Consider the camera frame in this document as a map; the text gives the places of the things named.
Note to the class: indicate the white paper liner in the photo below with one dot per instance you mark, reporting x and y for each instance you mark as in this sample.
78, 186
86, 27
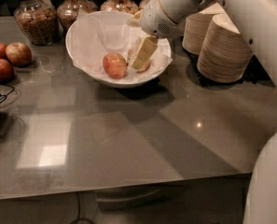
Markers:
94, 41

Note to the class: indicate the rear stack paper bowls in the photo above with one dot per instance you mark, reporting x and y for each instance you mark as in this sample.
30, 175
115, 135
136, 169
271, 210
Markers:
196, 28

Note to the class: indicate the front stack paper bowls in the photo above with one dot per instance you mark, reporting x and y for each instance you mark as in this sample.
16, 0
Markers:
224, 54

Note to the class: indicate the right apple in bowl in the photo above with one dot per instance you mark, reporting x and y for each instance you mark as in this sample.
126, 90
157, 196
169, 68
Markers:
144, 67

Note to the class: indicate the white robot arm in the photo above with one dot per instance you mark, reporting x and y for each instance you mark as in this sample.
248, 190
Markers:
257, 22

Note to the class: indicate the stack paper bowls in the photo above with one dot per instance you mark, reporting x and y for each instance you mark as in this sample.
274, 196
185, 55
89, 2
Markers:
196, 28
224, 54

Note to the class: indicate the glass cereal jar far left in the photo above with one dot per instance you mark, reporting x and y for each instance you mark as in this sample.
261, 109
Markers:
38, 21

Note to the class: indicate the apple in bowl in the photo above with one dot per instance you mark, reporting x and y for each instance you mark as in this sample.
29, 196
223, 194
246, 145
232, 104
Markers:
144, 67
115, 65

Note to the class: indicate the yellow-red apple on table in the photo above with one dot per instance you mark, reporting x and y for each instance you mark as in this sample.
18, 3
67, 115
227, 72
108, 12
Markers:
18, 54

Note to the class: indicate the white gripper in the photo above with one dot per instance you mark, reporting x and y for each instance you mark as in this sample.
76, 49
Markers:
153, 19

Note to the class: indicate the red apple front left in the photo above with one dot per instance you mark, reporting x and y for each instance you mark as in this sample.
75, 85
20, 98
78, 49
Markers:
6, 71

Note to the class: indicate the left apple in bowl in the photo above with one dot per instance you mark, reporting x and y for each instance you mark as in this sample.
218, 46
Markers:
115, 65

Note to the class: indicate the white bowl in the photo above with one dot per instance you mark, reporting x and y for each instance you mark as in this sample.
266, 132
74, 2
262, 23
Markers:
91, 69

